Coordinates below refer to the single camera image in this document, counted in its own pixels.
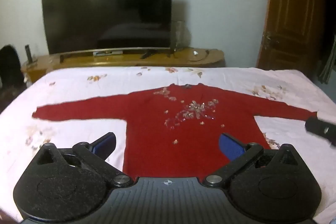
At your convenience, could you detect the dark hanging cloth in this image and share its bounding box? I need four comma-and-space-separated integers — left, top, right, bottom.
316, 42, 336, 83

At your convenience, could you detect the brown wooden door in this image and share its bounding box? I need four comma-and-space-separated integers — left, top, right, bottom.
256, 0, 329, 78

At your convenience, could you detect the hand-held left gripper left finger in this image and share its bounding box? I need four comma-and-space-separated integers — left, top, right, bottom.
34, 132, 132, 187

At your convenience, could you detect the wooden television stand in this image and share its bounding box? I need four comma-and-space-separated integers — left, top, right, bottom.
21, 47, 226, 83

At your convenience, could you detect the black upright handset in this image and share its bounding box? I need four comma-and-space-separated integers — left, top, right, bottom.
25, 45, 34, 65

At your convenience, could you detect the red embellished sweater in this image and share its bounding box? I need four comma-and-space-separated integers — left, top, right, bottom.
32, 84, 319, 179

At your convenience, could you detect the round brown mat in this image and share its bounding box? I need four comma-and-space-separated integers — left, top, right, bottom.
187, 50, 208, 61

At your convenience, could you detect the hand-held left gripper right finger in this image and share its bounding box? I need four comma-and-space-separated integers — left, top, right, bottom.
205, 132, 302, 187

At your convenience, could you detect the silver set-top box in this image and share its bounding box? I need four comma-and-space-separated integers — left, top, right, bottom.
93, 50, 123, 57

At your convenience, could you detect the dark bulky object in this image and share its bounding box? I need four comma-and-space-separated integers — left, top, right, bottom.
0, 44, 27, 112

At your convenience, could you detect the black flat-screen television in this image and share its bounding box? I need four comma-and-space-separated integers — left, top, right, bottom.
41, 0, 174, 63

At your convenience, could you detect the floral white bed sheet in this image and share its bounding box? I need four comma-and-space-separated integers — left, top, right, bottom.
0, 66, 336, 224

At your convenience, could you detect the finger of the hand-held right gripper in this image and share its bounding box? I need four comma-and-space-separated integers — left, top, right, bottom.
304, 116, 336, 147

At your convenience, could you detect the clear glass vase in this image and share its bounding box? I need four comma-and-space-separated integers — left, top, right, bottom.
172, 21, 190, 50

